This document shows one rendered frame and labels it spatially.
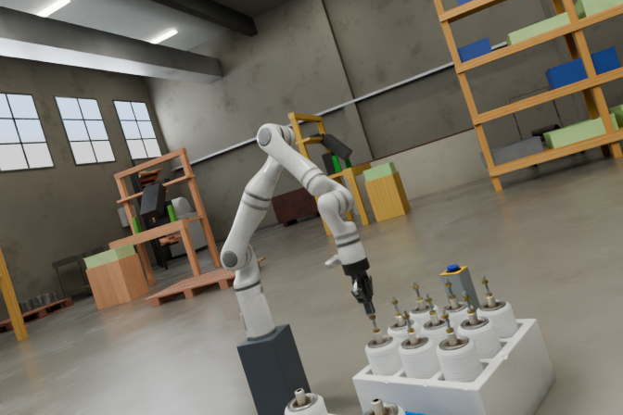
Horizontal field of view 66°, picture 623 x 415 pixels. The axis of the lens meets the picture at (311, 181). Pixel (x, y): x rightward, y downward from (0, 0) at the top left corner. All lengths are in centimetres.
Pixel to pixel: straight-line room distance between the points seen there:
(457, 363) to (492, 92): 1047
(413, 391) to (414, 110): 1055
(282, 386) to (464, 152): 685
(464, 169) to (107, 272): 561
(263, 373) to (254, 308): 21
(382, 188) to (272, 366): 495
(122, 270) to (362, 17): 814
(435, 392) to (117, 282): 611
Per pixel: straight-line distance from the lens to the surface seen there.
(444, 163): 822
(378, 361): 142
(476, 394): 124
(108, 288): 723
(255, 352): 167
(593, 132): 619
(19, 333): 726
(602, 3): 636
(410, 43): 1185
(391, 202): 643
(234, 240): 160
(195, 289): 536
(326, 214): 133
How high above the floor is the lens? 73
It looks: level
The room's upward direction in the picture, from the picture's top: 18 degrees counter-clockwise
